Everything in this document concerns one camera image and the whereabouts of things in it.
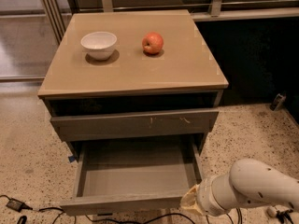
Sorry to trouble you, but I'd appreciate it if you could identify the white power strip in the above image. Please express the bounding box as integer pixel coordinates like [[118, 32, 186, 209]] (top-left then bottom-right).
[[267, 206, 289, 219]]

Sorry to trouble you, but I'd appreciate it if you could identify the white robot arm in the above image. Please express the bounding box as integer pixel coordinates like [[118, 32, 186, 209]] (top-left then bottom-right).
[[180, 159, 299, 217]]

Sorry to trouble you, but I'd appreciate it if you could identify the grey drawer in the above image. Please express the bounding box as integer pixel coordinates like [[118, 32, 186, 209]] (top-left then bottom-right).
[[61, 135, 201, 216], [50, 109, 218, 142]]

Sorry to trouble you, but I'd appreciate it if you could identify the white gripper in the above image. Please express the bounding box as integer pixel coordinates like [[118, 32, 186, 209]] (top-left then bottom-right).
[[180, 175, 234, 217]]

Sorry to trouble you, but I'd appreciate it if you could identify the small device on floor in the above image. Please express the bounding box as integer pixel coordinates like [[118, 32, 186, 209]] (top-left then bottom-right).
[[270, 92, 286, 111]]

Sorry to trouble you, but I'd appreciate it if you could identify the grey top drawer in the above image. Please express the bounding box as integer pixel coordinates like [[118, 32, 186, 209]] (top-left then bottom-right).
[[50, 109, 218, 142]]

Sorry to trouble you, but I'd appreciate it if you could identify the blue tape piece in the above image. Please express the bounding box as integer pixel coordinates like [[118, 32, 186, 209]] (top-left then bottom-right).
[[68, 155, 76, 163]]

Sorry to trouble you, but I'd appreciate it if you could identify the black floor cable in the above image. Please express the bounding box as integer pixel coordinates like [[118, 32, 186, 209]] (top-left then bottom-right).
[[0, 194, 243, 224]]

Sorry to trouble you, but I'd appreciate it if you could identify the black power adapter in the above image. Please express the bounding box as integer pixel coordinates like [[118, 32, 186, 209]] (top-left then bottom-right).
[[6, 198, 32, 212]]

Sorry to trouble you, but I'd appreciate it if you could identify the white ceramic bowl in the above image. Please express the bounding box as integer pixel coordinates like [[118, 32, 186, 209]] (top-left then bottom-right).
[[80, 32, 117, 61]]

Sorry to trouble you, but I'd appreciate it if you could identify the grey wooden drawer cabinet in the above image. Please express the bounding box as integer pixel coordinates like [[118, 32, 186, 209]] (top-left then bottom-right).
[[38, 10, 228, 157]]

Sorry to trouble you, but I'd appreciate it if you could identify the red apple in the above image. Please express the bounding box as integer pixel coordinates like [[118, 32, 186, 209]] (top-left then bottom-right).
[[142, 32, 164, 55]]

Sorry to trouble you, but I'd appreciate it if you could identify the metal railing frame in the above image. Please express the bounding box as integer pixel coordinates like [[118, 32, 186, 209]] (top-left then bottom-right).
[[41, 0, 299, 40]]

